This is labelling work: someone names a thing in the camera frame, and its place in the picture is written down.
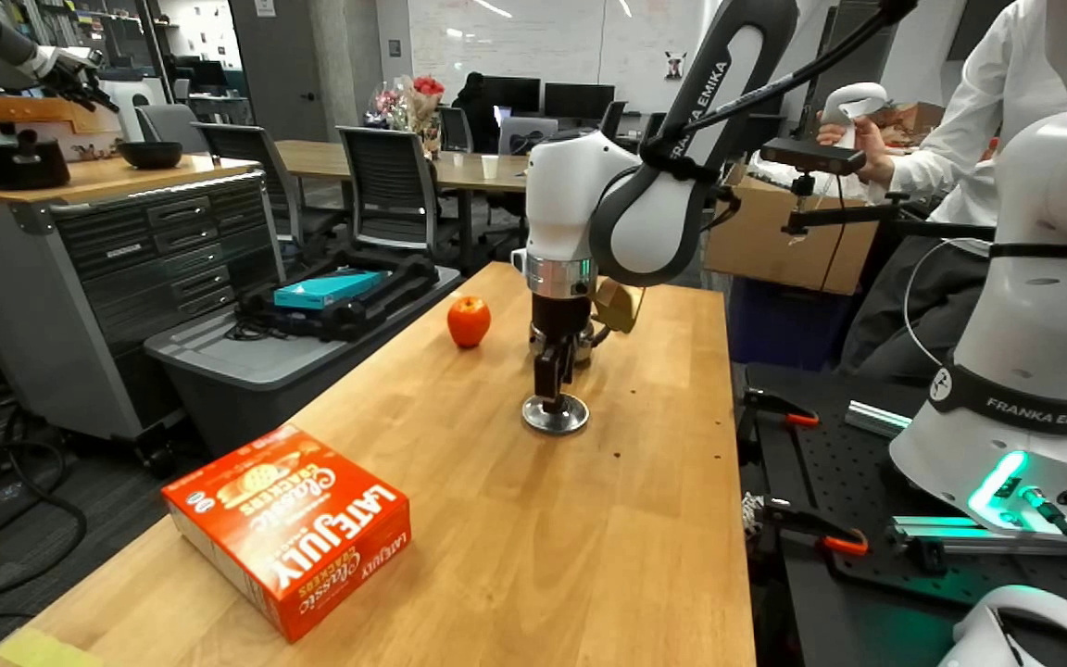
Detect flower bouquet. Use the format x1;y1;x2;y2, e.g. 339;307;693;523
370;71;453;160

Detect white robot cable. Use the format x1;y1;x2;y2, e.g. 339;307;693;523
896;234;999;382

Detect wooden office table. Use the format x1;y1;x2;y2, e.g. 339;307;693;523
270;135;534;269

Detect cardboard box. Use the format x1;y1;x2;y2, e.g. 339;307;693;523
705;172;890;299

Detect black computer monitor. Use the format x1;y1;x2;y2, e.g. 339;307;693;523
541;79;617;125

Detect dark office chair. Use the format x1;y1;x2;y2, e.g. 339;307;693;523
191;120;312;251

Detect white VR controller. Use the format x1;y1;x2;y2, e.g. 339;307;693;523
935;581;1067;667

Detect long aluminium rail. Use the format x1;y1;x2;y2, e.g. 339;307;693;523
884;509;1067;562

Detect black cooking pot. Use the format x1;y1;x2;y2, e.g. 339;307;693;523
0;124;73;193

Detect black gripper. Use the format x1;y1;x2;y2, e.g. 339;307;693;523
527;292;597;407

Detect round steel kettle lid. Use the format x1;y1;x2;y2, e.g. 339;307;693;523
520;389;593;439

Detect grey door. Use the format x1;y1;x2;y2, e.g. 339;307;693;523
225;0;329;143

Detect yellow-green wrist camera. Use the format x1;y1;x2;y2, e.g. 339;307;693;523
589;276;643;339

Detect teal plastic case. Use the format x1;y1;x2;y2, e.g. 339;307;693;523
267;267;394;315

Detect short aluminium rail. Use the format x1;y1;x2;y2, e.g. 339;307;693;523
842;394;921;442

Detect grey drawer cabinet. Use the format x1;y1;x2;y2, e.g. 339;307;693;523
0;155;292;446

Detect black stereo camera bar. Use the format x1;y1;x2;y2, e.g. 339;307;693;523
759;135;874;176

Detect black bowl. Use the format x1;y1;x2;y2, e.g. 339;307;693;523
113;136;189;176

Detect black floor cables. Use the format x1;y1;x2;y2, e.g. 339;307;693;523
0;404;95;603

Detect grey mesh office chair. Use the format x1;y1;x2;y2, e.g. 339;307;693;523
332;124;443;261

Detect black clamp orange handle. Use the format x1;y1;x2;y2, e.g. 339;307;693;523
736;382;827;439
741;489;874;562

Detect orange wooden board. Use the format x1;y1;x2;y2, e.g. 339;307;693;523
0;93;120;143

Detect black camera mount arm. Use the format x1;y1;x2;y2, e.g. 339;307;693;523
780;172;1007;244

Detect blue bin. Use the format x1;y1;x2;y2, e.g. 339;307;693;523
725;277;858;376

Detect yellow tape patch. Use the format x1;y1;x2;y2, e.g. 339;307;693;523
0;623;107;667

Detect person in white shirt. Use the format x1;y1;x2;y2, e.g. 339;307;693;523
837;0;1067;387

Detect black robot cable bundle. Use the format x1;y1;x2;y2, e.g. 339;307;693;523
642;0;921;178

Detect grey storage bin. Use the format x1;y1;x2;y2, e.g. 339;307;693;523
142;261;468;456

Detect orange toy fruit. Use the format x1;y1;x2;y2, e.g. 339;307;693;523
443;292;496;351

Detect black optical breadboard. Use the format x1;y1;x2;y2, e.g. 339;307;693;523
736;360;1067;667

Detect orange cracker box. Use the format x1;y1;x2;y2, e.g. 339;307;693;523
158;425;415;645

